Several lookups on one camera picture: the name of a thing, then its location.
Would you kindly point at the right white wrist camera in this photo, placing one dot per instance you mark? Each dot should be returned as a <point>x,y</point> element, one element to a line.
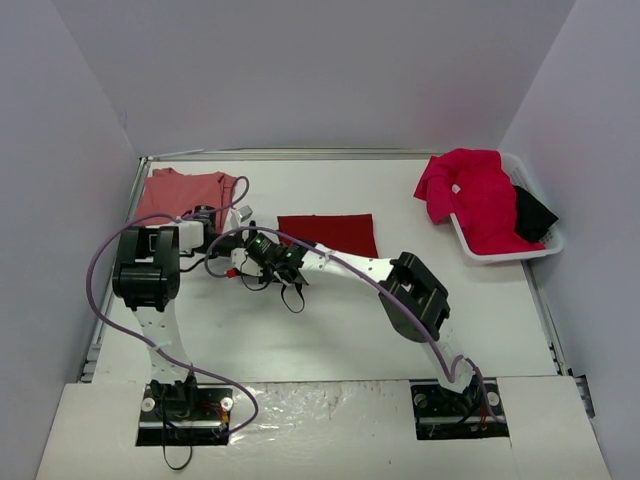
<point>242,265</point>

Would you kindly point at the dark red t-shirt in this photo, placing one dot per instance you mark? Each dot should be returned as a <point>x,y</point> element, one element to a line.
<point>352,234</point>

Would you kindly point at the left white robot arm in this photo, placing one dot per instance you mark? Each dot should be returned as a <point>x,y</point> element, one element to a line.
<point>147,274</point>

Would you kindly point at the black garment in basket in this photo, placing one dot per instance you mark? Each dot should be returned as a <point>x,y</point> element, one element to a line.
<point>533,218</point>

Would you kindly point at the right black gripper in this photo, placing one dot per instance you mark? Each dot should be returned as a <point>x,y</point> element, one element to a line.
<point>286,271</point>

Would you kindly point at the white plastic laundry basket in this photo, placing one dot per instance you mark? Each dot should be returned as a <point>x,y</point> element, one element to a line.
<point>514,167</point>

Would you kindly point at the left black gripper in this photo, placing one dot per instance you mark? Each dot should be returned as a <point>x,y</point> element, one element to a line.
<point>220,244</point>

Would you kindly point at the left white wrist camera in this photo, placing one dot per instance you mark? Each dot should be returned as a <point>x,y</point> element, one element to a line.
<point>239,217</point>

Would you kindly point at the folded salmon pink t-shirt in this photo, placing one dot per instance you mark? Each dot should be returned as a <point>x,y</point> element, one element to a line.
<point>169,191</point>

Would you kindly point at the bright pink t-shirt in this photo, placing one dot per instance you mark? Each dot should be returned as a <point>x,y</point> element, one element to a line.
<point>472,185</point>

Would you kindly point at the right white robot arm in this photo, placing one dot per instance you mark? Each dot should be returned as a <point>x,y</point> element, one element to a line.
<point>415,301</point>

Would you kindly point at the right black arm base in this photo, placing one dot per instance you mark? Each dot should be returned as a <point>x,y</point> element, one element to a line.
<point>441,414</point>

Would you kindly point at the white foreground cover board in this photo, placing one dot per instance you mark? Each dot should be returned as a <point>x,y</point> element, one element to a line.
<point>351,430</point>

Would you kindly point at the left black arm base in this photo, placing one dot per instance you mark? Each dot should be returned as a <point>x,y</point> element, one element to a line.
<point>184,414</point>

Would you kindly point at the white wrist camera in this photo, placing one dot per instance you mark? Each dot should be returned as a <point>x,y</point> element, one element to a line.
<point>242,265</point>
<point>239,217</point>

